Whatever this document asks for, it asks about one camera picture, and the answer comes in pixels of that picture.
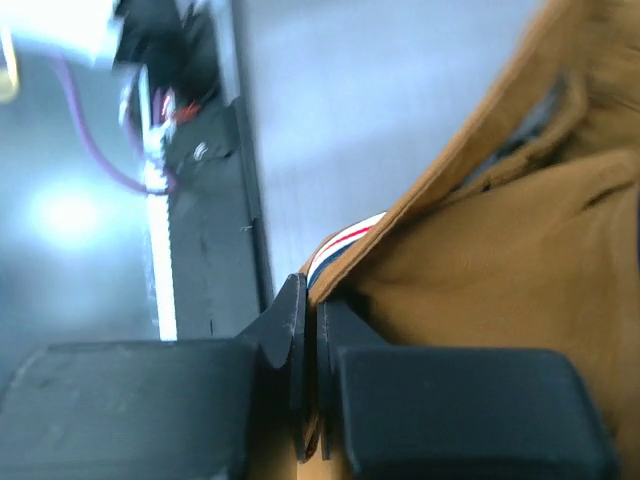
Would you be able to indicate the mustard brown trousers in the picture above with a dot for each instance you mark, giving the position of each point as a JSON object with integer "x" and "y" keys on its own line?
{"x": 524, "y": 231}

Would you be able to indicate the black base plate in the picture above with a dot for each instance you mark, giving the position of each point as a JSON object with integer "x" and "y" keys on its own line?
{"x": 221, "y": 273}

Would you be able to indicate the white slotted cable duct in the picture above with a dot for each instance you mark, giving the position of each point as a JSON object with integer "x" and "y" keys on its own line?
{"x": 157, "y": 182}

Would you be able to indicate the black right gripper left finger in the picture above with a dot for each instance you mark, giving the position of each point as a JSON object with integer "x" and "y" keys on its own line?
{"x": 227, "y": 408}

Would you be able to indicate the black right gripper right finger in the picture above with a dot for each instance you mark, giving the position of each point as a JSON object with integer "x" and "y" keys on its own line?
{"x": 406, "y": 412}

